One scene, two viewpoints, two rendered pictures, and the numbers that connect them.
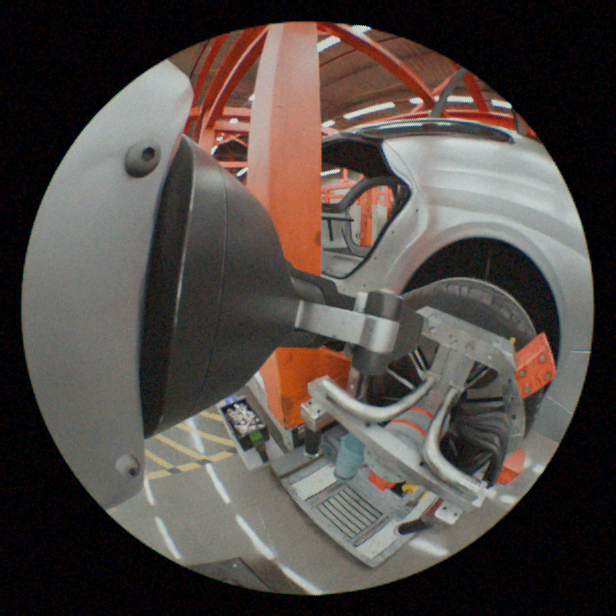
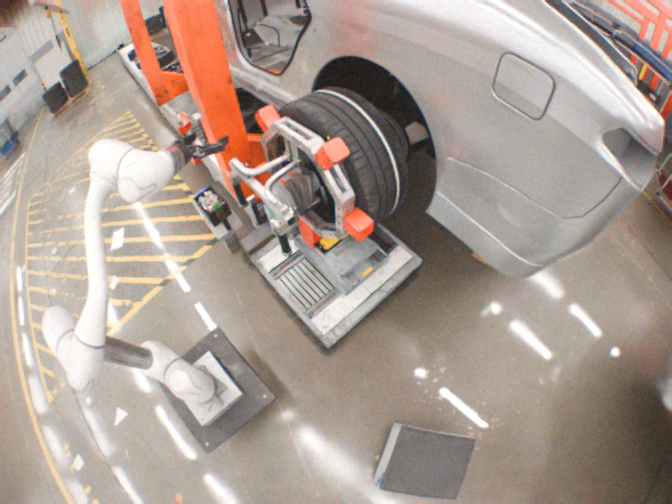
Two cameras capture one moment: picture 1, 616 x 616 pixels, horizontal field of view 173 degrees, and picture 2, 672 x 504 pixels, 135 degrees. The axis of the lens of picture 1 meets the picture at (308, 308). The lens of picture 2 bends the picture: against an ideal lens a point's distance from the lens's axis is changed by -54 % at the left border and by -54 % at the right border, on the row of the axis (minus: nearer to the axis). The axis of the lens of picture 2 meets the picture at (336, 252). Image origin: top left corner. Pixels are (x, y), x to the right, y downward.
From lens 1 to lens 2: 0.86 m
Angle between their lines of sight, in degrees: 37
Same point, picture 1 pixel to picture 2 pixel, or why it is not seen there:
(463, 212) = (341, 37)
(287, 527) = (259, 303)
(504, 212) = (371, 39)
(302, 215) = (215, 73)
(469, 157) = not seen: outside the picture
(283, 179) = (198, 59)
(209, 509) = (198, 304)
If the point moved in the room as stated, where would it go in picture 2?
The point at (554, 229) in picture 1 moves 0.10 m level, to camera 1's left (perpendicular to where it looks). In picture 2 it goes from (418, 54) to (388, 53)
